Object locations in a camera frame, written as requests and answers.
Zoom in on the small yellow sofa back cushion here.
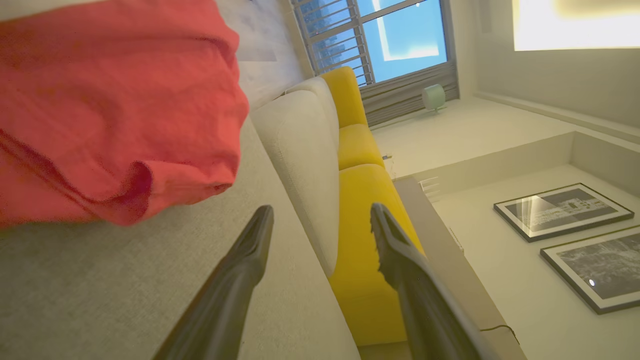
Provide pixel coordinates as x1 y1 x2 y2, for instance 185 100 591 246
337 124 386 171
320 66 369 129

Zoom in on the wide grey sofa seat cushion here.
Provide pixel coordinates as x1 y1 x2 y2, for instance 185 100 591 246
250 90 342 279

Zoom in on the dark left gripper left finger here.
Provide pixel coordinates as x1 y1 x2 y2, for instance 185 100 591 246
152 205 275 360

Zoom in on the wide yellow sofa back cushion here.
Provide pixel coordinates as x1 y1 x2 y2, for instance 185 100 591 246
327 164 426 347

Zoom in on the white wall air vent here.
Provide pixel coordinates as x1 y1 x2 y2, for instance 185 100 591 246
419 176 442 202

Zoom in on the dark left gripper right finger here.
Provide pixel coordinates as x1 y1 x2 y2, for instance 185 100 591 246
370 202 501 360

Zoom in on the grey panel behind sofa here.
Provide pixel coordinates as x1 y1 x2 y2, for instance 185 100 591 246
392 175 528 360

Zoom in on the thin black floor cable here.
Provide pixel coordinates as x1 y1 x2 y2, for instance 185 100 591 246
480 324 521 347

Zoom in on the grey window curtain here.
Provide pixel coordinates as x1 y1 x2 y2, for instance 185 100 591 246
360 61 460 127

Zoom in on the metal balcony railing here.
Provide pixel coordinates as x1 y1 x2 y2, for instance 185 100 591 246
291 0 377 88

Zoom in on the red basketball jersey number 3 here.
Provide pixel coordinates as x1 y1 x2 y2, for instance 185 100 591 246
0 0 250 229

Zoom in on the grey sofa chaise seat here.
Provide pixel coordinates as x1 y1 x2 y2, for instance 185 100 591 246
0 116 362 360

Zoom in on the black framed wall picture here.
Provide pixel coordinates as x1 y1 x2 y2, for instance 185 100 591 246
493 183 635 243
540 226 640 315

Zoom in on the small grey sofa seat cushion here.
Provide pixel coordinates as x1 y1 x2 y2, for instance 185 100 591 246
285 76 341 151

